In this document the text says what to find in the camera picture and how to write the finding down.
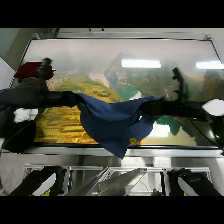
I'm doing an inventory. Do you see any blue shirt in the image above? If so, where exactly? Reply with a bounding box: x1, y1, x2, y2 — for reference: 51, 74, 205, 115
76, 92, 166, 160

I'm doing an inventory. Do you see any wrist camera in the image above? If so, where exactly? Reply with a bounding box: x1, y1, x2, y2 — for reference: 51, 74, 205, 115
38, 57, 54, 88
171, 66, 188, 102

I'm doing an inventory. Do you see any silver frame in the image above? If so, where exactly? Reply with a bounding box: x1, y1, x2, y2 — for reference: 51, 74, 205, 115
0, 143, 224, 197

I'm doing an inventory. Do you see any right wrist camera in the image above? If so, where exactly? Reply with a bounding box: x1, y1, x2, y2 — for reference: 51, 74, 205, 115
171, 66, 188, 102

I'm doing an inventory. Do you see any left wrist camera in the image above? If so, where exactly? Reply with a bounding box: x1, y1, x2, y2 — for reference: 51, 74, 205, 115
38, 57, 54, 88

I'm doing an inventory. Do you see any red garment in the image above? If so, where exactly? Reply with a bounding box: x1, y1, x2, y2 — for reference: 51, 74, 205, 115
13, 61, 57, 82

